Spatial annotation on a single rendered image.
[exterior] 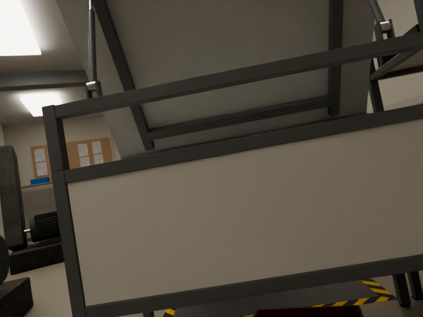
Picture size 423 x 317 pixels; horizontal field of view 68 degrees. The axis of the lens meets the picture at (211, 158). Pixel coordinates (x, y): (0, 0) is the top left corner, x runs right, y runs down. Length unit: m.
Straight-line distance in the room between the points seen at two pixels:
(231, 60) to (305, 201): 0.70
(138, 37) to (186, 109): 0.36
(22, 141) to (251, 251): 7.73
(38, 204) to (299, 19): 7.46
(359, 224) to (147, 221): 0.59
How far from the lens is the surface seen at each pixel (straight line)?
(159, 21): 1.34
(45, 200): 8.19
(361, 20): 1.48
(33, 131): 8.39
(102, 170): 0.97
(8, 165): 4.84
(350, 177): 0.95
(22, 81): 5.42
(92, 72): 1.06
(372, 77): 1.67
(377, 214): 0.98
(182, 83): 0.94
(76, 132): 8.29
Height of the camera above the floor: 0.71
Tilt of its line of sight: 3 degrees up
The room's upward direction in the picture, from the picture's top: 10 degrees counter-clockwise
